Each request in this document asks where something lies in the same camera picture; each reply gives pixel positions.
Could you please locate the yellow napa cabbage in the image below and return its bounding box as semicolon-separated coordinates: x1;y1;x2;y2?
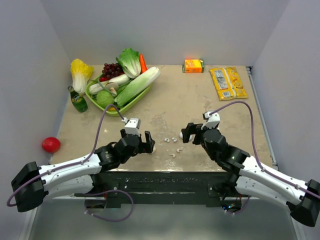
70;58;94;95

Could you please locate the orange carrot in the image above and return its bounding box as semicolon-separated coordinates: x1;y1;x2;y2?
139;53;148;74

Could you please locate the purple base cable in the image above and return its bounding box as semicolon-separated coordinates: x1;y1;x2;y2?
223;195;252;216
83;189;135;223

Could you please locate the round green cabbage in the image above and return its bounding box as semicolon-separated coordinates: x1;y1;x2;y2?
96;90;114;109

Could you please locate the purple grapes bunch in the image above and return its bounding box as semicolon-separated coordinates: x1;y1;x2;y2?
101;63;124;80

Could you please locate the orange juice box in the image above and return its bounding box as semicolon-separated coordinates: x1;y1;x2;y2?
182;59;205;73

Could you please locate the green glass bottle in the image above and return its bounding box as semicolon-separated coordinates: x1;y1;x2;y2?
67;86;88;113

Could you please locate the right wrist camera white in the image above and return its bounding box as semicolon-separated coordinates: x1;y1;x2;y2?
201;111;221;130

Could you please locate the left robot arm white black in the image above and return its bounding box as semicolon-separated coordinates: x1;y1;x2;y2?
7;129;155;213

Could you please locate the white charging case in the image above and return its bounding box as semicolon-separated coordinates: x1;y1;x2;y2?
179;132;193;141

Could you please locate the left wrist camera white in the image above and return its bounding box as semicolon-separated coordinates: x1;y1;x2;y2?
121;117;141;136

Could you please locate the white radish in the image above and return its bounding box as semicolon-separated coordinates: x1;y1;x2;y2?
88;74;130;97

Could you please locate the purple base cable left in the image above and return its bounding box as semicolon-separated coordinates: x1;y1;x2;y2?
83;189;135;223

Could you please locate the yellow snack packet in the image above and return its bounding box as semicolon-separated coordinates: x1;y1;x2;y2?
209;67;248;101

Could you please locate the red chili pepper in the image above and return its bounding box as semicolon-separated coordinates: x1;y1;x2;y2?
99;76;110;82

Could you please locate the red tomato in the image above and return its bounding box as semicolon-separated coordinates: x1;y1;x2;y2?
41;137;61;154

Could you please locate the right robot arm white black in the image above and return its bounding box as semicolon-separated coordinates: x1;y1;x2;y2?
181;122;320;227

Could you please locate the green plastic basket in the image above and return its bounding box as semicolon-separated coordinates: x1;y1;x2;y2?
85;74;153;117

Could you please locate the long green napa cabbage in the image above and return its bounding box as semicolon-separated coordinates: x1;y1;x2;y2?
114;66;161;107

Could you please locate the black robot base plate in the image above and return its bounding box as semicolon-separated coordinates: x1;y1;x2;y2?
88;171;245;209

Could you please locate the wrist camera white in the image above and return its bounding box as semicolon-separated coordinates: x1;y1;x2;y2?
201;111;221;130
121;117;141;136

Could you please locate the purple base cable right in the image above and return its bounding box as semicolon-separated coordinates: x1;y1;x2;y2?
223;195;252;216

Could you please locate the green lettuce head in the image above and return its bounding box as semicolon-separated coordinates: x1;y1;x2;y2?
116;48;141;79

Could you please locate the beige mushroom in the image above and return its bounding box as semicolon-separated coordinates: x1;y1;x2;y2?
104;82;119;97

